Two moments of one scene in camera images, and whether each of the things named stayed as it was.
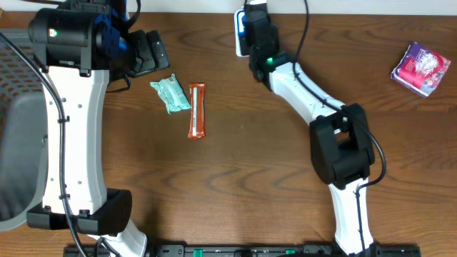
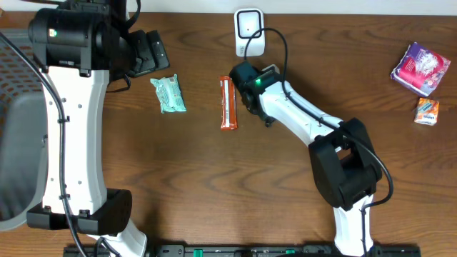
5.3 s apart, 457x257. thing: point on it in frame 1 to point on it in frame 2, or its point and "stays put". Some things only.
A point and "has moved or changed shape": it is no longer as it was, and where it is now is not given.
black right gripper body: (260, 27) to (239, 75)
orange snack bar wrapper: (197, 126) to (228, 103)
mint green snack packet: (173, 94) has moved or changed shape
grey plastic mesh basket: (24, 142) stays put
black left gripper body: (143, 54) stays put
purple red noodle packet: (419, 69) stays put
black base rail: (290, 250) stays put
